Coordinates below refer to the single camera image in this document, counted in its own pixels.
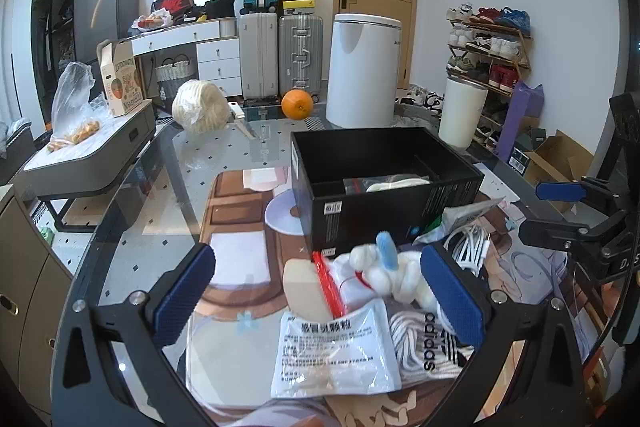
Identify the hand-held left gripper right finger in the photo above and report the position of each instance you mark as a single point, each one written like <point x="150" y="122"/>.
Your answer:
<point x="452" y="299"/>

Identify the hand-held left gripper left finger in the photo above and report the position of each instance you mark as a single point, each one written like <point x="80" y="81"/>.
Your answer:
<point x="185" y="297"/>

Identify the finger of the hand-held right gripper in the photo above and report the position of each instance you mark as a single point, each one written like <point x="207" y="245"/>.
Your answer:
<point x="560" y="192"/>
<point x="560" y="232"/>

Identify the bagged white shoelaces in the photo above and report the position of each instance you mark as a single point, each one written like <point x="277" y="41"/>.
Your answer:
<point x="415" y="342"/>

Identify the white blue plush toy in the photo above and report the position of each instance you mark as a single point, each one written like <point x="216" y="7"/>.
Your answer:
<point x="375" y="264"/>

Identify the green white packet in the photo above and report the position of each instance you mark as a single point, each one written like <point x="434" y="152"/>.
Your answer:
<point x="470" y="214"/>

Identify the black cardboard box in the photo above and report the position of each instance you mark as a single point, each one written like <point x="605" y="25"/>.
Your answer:
<point x="360" y="217"/>

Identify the red zip plastic bag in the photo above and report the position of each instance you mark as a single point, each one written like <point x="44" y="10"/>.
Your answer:
<point x="327" y="287"/>

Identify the open cardboard box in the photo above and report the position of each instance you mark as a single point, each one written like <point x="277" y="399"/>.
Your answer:
<point x="555" y="162"/>

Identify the dark shoe box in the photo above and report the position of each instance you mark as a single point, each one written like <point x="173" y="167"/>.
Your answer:
<point x="520" y="159"/>

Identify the purple bag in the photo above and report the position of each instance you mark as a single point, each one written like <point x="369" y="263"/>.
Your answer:
<point x="520" y="122"/>

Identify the printed table mat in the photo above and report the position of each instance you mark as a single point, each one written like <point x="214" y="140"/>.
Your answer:
<point x="235" y="217"/>

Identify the beige sponge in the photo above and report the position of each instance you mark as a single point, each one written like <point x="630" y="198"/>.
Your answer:
<point x="302" y="289"/>

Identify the cream tumbler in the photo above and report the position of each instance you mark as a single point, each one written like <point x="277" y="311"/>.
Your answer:
<point x="461" y="114"/>

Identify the white sachet packet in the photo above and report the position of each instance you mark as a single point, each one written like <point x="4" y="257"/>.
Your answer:
<point x="335" y="347"/>

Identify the white cloth in clear bag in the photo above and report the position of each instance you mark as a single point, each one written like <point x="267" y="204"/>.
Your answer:
<point x="390" y="184"/>

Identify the wooden shoe rack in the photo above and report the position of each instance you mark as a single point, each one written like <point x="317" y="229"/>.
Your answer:
<point x="522" y="52"/>

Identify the person's lilac clothing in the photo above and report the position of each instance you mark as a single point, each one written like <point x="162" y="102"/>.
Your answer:
<point x="285" y="414"/>

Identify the beige cabinet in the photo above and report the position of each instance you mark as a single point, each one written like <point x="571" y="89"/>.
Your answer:
<point x="25" y="307"/>

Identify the row of shoes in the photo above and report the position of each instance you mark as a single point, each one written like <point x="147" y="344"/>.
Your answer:
<point x="492" y="44"/>

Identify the pile of loose shoes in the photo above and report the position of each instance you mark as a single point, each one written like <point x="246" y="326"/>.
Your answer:
<point x="420" y="97"/>

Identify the grey white side table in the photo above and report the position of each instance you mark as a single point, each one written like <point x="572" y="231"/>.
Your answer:
<point x="90" y="157"/>

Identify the white bagged round bread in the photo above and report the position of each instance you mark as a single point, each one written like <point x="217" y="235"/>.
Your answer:
<point x="200" y="107"/>

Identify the grey woven basket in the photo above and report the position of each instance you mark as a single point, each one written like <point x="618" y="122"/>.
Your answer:
<point x="175" y="79"/>

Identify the clear bag of small oranges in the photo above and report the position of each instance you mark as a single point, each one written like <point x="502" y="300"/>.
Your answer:
<point x="75" y="107"/>

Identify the orange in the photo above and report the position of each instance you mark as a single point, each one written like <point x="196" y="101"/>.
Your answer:
<point x="297" y="105"/>

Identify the printed fruit carton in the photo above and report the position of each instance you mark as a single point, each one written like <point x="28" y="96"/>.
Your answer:
<point x="122" y="82"/>

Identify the large white electric kettle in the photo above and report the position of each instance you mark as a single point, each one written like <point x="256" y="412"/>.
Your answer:
<point x="362" y="72"/>

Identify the white dresser desk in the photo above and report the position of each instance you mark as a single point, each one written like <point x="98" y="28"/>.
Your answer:
<point x="217" y="57"/>

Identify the white suitcase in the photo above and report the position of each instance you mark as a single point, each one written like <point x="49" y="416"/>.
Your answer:
<point x="257" y="57"/>

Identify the silver suitcase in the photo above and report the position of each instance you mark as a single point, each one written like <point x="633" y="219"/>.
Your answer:
<point x="300" y="57"/>

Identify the white paper roll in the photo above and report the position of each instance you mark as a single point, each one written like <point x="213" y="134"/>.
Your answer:
<point x="228" y="27"/>

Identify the red white food bag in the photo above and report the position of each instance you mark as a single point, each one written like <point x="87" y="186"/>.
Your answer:
<point x="150" y="22"/>

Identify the black bag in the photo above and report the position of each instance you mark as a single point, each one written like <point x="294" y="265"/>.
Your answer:
<point x="220" y="7"/>

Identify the red black shoe box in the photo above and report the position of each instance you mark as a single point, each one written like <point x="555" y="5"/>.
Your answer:
<point x="172" y="2"/>

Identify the grey fridge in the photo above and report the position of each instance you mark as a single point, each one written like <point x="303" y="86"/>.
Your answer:
<point x="105" y="12"/>

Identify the yellow black box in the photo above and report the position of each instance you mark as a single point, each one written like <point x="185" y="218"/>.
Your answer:
<point x="298" y="8"/>

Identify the dark glass wardrobe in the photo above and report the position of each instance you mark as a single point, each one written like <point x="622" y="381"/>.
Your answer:
<point x="50" y="7"/>

